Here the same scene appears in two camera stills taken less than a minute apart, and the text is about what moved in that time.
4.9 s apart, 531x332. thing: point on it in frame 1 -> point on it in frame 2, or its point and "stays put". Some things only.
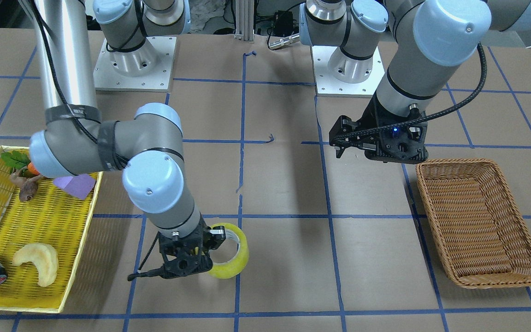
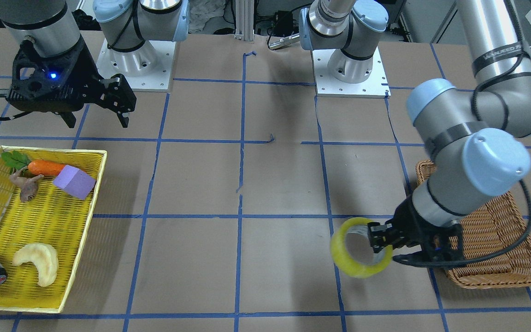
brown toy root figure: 28,185 stays put
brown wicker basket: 482,238 stays put
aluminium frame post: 244,20 stays put
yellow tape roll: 231,269 -> 348,264
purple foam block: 80,185 stays put
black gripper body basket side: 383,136 -> 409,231
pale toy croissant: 44,256 stays put
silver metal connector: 294,38 stays put
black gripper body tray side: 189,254 -> 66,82
